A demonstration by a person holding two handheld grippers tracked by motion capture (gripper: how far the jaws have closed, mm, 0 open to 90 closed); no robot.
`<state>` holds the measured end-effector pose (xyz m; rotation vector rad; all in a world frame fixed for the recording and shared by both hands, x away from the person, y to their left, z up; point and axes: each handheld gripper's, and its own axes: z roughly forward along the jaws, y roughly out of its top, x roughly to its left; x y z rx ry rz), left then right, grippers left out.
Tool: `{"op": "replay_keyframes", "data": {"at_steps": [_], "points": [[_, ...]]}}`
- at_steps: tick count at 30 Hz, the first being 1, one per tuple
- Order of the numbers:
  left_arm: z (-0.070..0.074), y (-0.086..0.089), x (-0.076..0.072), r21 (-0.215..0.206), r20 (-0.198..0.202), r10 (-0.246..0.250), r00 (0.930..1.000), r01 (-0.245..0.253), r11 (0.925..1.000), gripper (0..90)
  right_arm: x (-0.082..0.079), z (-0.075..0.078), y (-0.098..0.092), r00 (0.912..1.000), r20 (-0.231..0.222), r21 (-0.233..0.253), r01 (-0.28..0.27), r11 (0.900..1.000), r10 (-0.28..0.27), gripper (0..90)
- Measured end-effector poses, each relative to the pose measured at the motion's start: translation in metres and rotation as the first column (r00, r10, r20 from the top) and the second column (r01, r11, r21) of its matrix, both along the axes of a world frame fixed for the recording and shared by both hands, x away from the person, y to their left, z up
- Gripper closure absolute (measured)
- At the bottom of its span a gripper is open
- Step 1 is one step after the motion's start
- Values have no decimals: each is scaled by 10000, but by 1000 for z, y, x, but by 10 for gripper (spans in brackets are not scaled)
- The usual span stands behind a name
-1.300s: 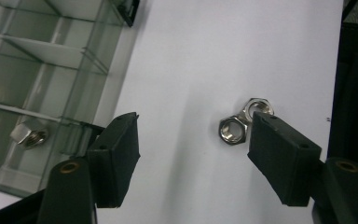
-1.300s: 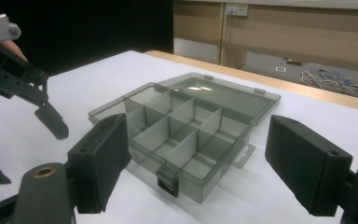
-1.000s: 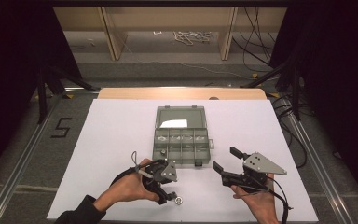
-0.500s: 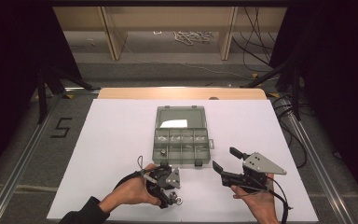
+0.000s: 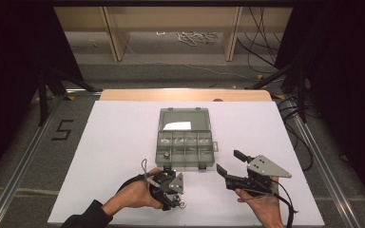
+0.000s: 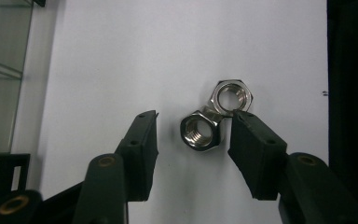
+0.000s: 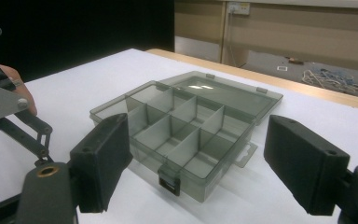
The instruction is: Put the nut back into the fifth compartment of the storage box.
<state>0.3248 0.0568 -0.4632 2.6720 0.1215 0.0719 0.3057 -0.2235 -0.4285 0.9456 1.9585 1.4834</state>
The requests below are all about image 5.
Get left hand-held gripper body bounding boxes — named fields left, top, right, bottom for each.
left=148, top=169, right=185, bottom=203

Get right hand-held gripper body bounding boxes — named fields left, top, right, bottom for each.
left=226, top=155, right=293, bottom=196

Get clear plastic compartment box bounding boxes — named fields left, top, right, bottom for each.
left=154, top=107, right=220, bottom=172

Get person's left hand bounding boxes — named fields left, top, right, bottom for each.
left=113, top=166, right=165, bottom=211

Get person's right hand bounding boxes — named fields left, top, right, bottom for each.
left=234, top=176, right=285, bottom=228

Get black metal stand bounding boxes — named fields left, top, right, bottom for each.
left=37, top=66, right=100, bottom=127
left=245, top=60, right=309, bottom=124

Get white table cover sheet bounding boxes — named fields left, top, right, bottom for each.
left=47, top=100, right=326, bottom=227

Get light wooden table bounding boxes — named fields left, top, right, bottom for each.
left=98, top=88, right=273, bottom=103

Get black curtain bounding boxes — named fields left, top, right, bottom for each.
left=275, top=0, right=365, bottom=218
left=0, top=0, right=84, bottom=189

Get light wooden shelf unit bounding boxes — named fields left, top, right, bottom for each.
left=52, top=7, right=294, bottom=63

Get right hand-held gripper cable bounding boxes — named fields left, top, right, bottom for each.
left=265, top=180, right=298, bottom=228

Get hand-held gripper cable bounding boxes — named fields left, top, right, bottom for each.
left=265, top=180, right=298, bottom=228
left=116, top=158, right=156, bottom=194

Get black floor cables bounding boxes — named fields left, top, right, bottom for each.
left=277, top=94, right=316, bottom=172

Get left hand-held gripper cable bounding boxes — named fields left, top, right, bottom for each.
left=116, top=158, right=156, bottom=194

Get aluminium floor rail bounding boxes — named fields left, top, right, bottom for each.
left=0, top=88, right=103, bottom=228
left=284, top=100, right=364, bottom=228

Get thin white floor cable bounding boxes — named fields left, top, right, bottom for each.
left=120, top=31, right=286, bottom=83

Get black hanging cables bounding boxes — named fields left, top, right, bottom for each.
left=237, top=7, right=283, bottom=74

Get tangled white rope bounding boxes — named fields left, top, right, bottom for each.
left=175, top=30, right=219, bottom=48

